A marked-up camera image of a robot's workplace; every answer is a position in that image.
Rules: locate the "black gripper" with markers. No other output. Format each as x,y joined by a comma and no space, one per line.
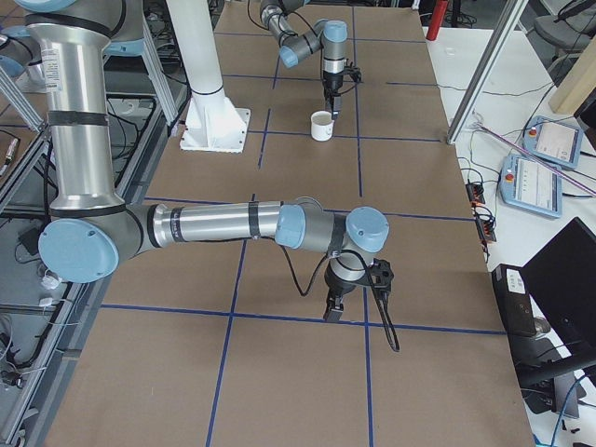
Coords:
338,284
332,84

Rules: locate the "white mug with smiley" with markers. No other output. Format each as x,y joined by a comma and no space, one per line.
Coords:
321,126

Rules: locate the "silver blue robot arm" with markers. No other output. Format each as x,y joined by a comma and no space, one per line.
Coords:
327,36
93,229

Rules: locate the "black orange usb hub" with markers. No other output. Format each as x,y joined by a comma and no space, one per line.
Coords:
484,219

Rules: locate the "black laptop computer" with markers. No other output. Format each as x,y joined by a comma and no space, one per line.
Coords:
560,278

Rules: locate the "near blue teach pendant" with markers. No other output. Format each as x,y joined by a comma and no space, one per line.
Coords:
527,185

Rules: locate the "blue teach pendant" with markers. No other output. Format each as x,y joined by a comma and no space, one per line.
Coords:
553,141
527,185

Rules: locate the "far blue teach pendant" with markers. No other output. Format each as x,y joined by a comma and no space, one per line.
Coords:
553,141

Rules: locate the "wooden beam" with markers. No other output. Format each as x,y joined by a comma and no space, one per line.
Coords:
577,85

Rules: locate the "grey office chair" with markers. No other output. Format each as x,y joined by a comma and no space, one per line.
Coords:
570,30

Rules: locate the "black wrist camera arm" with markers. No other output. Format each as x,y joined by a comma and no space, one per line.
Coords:
354,73
381,275

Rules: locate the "white camera mast pillar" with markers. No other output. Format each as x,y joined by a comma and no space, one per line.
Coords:
213,123

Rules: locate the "aluminium frame post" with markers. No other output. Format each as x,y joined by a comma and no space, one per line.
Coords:
505,26

